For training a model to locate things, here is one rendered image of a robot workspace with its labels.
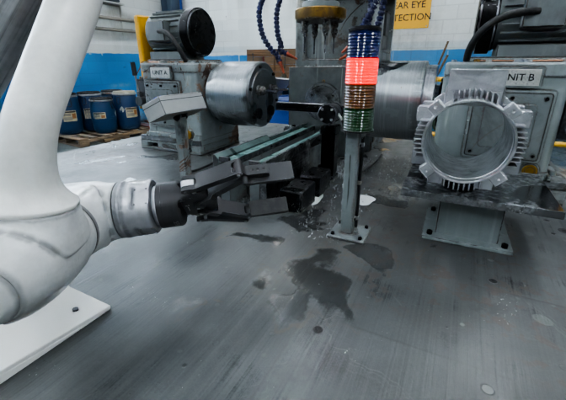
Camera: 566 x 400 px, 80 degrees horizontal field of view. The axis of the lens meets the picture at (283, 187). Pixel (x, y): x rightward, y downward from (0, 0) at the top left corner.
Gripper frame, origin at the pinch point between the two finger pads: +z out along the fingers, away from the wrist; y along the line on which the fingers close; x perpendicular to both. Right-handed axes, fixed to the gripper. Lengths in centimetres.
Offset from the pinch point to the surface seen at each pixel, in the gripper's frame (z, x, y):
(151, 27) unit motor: -35, 97, -46
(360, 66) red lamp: 16.9, 19.5, 6.4
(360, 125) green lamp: 16.9, 11.7, -1.0
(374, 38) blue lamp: 19.4, 22.4, 9.7
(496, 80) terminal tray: 43.9, 15.7, 3.5
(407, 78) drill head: 45, 42, -24
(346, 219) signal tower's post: 14.4, -1.4, -16.4
